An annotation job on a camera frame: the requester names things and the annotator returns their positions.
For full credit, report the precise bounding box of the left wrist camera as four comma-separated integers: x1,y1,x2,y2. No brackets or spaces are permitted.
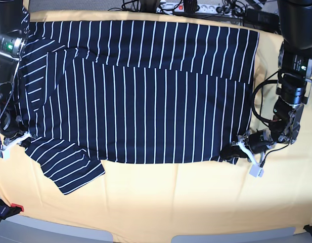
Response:
249,165,264,178

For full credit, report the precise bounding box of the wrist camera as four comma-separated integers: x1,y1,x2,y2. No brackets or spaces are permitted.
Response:
0,145,11,160
249,165,264,178

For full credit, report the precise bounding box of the black power adapter box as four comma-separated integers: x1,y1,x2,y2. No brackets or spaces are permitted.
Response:
243,9,280,28

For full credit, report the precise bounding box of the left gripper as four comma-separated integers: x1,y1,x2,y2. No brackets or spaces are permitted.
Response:
219,129,275,165

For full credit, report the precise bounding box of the navy white striped T-shirt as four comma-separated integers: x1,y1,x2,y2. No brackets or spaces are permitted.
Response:
15,20,259,195

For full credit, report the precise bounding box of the white power strip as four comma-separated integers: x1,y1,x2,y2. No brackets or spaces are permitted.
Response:
156,1,222,15

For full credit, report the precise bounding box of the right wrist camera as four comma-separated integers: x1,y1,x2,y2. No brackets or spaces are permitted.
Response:
0,145,11,160

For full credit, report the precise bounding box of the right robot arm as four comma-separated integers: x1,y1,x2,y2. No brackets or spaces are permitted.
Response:
0,1,31,152

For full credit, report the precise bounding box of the red black clamp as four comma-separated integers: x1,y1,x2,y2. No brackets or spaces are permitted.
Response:
0,199,24,222

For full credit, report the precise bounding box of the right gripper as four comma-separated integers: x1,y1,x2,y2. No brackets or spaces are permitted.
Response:
0,113,36,148

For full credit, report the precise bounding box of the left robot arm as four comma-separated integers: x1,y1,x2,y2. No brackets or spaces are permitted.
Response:
220,1,312,167

